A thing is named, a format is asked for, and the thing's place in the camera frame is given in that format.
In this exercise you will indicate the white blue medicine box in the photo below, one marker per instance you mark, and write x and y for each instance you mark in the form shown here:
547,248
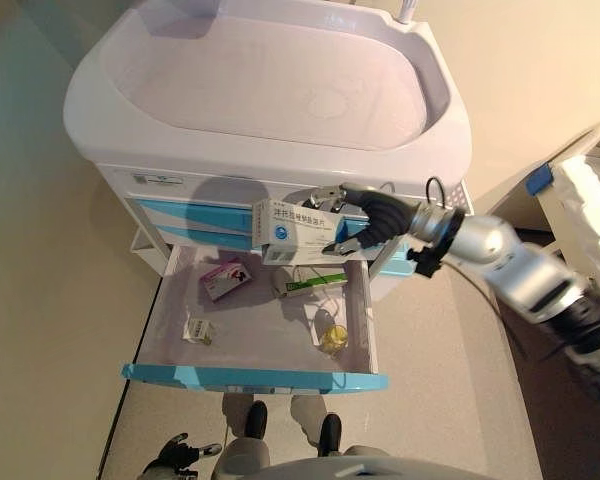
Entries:
290,225

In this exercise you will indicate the yellow cap small bottle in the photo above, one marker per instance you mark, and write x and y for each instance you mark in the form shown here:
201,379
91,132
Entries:
336,336

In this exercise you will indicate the blue bed clip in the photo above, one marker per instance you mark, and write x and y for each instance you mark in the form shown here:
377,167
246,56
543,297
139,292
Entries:
540,180

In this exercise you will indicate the white bin blue lid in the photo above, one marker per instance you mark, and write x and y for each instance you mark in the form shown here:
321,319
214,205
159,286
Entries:
397,255

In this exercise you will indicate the white perforated side basket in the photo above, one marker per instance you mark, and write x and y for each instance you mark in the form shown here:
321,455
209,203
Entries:
456,197

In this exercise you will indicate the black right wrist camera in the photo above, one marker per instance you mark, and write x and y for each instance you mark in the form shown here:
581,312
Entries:
425,262

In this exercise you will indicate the purple medicine box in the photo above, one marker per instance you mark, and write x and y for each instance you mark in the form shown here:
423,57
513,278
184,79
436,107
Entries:
225,277

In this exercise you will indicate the white blue medical cart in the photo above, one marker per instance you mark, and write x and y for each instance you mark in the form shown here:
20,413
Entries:
260,85

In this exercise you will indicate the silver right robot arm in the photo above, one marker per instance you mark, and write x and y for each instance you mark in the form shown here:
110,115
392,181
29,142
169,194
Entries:
495,250

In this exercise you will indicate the silver robot torso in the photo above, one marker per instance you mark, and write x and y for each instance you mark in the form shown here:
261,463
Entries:
370,470

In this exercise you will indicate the white cart pole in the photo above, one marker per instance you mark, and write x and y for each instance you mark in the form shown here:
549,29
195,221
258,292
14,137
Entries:
406,10

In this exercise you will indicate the green white medicine box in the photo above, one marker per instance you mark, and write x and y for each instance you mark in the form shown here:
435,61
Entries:
315,285

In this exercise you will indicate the white blue cart drawer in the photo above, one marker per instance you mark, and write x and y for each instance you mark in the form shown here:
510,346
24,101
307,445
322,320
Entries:
215,215
255,325
205,239

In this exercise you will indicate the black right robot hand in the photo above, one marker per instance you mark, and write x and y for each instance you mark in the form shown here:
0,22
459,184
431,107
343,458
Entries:
387,220

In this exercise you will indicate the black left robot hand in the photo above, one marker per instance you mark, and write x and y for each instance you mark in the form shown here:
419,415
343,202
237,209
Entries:
175,457

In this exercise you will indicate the silver left robot leg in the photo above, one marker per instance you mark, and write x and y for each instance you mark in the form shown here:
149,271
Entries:
242,457

